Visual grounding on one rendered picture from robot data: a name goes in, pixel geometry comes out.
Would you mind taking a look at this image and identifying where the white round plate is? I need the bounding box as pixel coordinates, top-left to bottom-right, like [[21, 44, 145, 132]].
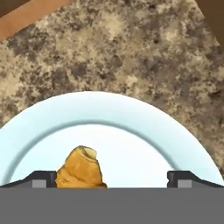
[[0, 91, 224, 189]]

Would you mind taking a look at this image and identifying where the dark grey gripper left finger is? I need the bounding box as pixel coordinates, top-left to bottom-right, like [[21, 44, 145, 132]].
[[0, 170, 58, 189]]

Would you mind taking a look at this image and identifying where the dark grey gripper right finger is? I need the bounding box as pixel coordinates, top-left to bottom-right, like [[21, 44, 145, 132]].
[[166, 170, 224, 189]]

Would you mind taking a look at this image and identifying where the brown wooden cutting board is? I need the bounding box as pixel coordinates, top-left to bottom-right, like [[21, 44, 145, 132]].
[[0, 0, 77, 42]]

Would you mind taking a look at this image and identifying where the golden brown croissant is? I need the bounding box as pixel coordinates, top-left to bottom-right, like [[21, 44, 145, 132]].
[[54, 145, 108, 189]]

